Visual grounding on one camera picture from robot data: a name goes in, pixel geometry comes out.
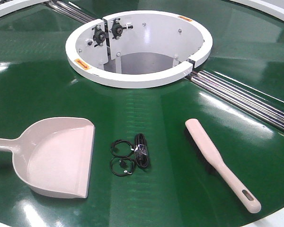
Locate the right black bearing mount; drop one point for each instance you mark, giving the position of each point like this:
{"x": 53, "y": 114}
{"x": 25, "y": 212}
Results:
{"x": 117, "y": 28}

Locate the black bearing mount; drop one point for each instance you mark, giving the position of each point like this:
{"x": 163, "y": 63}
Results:
{"x": 117, "y": 28}
{"x": 99, "y": 35}

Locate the steel rollers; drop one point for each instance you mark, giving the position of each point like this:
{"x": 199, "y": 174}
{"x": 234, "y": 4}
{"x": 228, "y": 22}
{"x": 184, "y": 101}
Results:
{"x": 239, "y": 97}
{"x": 69, "y": 10}

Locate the steel rollers top left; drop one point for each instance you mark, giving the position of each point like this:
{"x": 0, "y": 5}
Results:
{"x": 69, "y": 10}

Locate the pink hand brush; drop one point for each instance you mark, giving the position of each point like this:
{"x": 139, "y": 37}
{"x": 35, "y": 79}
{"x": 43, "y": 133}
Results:
{"x": 213, "y": 157}

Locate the white outer rim left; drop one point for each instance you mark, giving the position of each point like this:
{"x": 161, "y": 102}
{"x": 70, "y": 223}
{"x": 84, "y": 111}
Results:
{"x": 14, "y": 5}

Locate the white outer rim right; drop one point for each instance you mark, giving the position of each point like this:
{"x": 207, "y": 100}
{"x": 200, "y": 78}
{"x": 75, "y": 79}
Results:
{"x": 263, "y": 6}

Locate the left black bearing mount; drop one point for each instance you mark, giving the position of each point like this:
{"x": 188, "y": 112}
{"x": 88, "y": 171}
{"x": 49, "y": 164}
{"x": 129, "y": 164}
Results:
{"x": 99, "y": 35}

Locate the steel rollers right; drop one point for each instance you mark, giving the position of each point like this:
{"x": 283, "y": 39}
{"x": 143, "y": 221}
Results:
{"x": 239, "y": 97}

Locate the white rim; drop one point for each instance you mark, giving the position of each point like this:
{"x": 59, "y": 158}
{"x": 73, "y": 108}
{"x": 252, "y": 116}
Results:
{"x": 14, "y": 5}
{"x": 263, "y": 6}

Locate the pink plastic dustpan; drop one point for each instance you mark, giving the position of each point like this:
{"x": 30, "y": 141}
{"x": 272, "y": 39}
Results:
{"x": 53, "y": 156}

